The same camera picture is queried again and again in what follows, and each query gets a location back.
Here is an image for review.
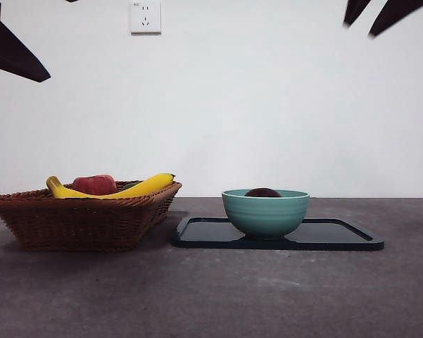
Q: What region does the yellow banana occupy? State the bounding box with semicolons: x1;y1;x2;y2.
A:
45;173;176;199

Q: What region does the white wall socket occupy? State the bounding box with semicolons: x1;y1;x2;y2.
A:
130;1;162;35

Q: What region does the green avocado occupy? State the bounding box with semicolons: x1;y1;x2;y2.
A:
118;180;144;193

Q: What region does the teal ribbed bowl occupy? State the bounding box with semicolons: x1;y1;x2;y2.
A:
221;188;310;242

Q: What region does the red apple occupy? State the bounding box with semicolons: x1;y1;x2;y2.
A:
72;174;117;194

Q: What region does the brown wicker basket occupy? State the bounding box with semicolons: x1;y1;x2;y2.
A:
0;181;183;253

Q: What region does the dark green rectangular tray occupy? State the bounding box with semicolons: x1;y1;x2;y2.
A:
171;215;386;251

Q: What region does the dark red plum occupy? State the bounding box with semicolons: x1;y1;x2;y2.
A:
244;187;283;199

